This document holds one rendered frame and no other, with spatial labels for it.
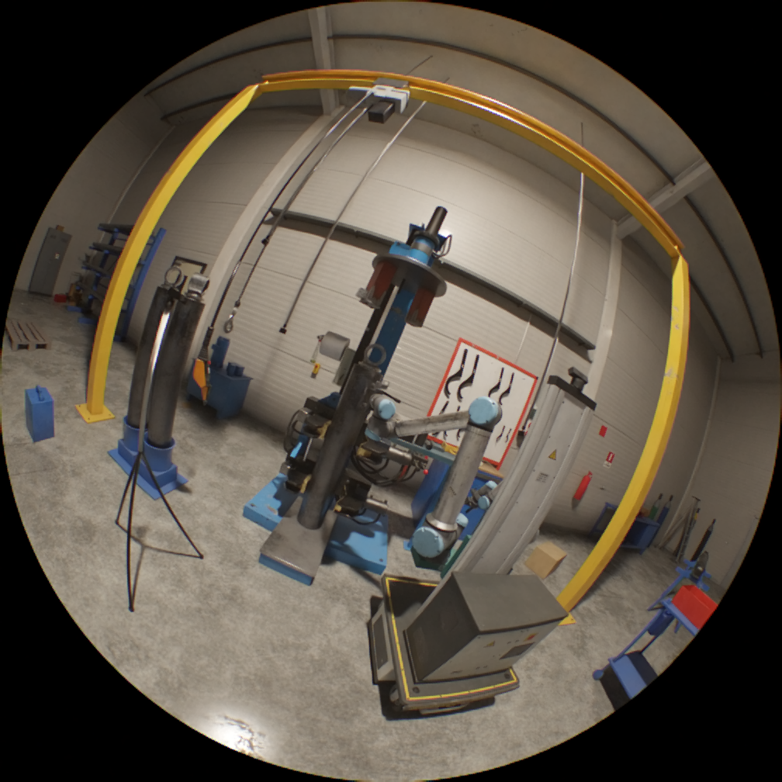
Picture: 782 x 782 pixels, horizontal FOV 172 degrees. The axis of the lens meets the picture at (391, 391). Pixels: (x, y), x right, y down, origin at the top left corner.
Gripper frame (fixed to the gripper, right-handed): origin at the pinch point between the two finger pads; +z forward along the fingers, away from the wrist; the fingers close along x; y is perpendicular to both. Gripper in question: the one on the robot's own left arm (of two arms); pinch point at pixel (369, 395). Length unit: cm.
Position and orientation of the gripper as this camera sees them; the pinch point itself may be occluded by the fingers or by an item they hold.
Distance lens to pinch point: 159.2
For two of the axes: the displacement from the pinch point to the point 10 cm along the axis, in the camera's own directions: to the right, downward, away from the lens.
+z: -3.4, -2.1, 9.2
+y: -8.6, -3.4, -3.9
